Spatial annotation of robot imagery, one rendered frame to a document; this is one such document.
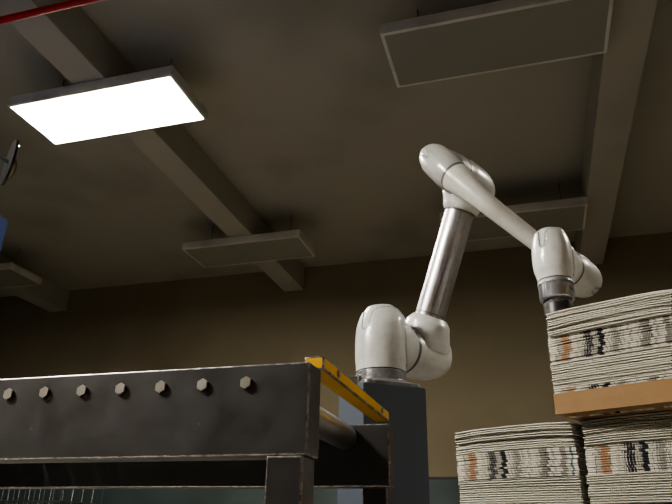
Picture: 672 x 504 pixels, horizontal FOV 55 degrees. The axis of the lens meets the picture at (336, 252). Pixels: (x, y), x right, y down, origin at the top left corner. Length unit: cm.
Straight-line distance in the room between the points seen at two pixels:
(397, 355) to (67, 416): 117
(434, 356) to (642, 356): 85
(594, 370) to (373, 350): 73
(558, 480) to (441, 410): 687
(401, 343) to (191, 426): 117
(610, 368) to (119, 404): 97
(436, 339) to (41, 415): 137
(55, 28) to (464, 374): 594
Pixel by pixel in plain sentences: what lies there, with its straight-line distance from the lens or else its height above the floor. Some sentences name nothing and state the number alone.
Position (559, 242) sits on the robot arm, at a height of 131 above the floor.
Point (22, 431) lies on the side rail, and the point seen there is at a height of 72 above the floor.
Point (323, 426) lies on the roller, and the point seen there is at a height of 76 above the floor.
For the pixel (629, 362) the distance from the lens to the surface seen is 146.
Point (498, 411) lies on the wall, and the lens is 829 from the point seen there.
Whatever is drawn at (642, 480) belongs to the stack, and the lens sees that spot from 147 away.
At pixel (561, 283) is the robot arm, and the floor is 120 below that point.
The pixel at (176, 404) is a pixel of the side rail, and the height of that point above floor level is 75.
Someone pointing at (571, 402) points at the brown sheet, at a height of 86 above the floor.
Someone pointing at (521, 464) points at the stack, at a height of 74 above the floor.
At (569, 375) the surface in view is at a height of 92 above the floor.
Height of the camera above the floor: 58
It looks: 24 degrees up
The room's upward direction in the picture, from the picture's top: 1 degrees clockwise
